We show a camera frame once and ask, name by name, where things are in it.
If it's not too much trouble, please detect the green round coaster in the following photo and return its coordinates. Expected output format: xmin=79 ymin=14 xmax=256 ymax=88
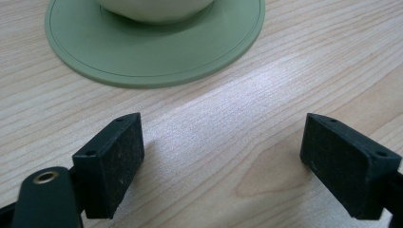
xmin=44 ymin=0 xmax=266 ymax=89

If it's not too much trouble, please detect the cream ceramic cup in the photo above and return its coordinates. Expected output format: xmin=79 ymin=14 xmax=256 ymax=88
xmin=94 ymin=0 xmax=216 ymax=25

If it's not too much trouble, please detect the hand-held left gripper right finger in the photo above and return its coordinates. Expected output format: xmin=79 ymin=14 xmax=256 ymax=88
xmin=299 ymin=112 xmax=403 ymax=221

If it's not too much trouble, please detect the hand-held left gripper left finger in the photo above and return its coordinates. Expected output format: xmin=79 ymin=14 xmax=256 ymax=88
xmin=71 ymin=112 xmax=145 ymax=220

